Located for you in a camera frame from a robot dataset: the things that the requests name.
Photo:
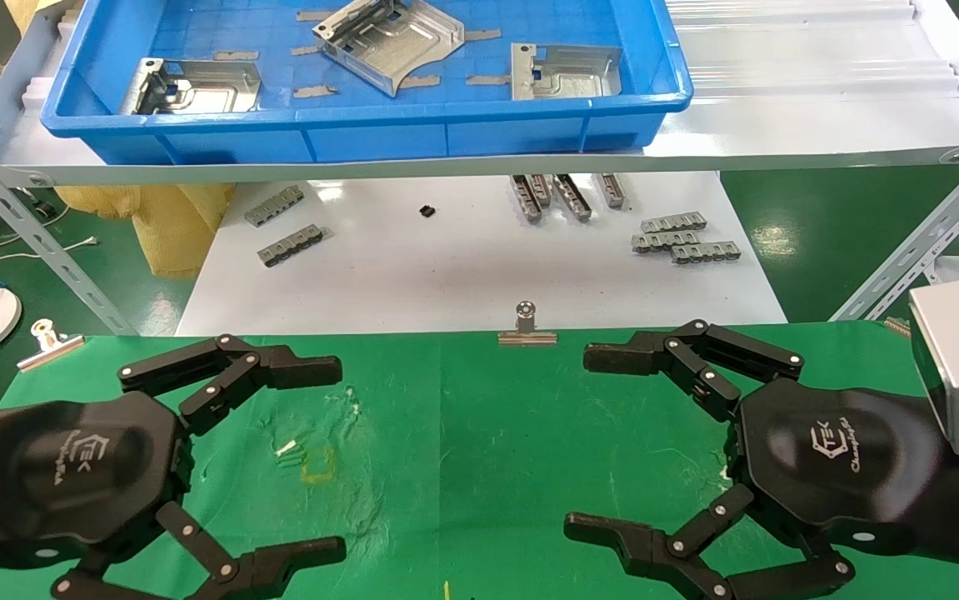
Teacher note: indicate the corrugated clear plastic sheet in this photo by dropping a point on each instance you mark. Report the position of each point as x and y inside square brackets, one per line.
[812, 50]

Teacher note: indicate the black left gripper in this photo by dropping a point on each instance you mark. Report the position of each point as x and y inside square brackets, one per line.
[71, 471]

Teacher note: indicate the brown tape strip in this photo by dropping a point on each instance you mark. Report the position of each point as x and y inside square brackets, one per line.
[315, 91]
[421, 82]
[481, 36]
[306, 50]
[236, 56]
[312, 15]
[487, 80]

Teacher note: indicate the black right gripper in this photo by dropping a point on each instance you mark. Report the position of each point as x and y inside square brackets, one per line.
[837, 454]

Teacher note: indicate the yellow plastic bag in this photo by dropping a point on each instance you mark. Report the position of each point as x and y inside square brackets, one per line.
[171, 229]

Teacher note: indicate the small white scrap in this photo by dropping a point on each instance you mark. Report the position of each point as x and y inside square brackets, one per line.
[286, 449]

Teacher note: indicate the green table mat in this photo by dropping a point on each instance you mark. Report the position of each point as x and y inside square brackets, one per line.
[479, 433]

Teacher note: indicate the grey metal connector strip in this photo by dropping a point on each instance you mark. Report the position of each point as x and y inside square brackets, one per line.
[541, 189]
[706, 252]
[662, 242]
[274, 206]
[613, 191]
[572, 197]
[291, 246]
[526, 200]
[673, 222]

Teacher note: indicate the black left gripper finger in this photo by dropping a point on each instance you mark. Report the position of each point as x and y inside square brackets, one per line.
[296, 371]

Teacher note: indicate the stamped sheet metal part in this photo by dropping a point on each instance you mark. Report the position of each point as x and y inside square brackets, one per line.
[579, 83]
[396, 50]
[212, 87]

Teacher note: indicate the blue plastic bin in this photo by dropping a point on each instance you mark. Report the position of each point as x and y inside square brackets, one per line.
[362, 137]

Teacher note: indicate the white metal shelf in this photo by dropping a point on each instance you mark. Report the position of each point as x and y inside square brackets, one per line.
[779, 137]

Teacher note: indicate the perforated steel shelf leg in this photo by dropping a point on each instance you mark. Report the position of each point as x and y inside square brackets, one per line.
[29, 233]
[921, 242]

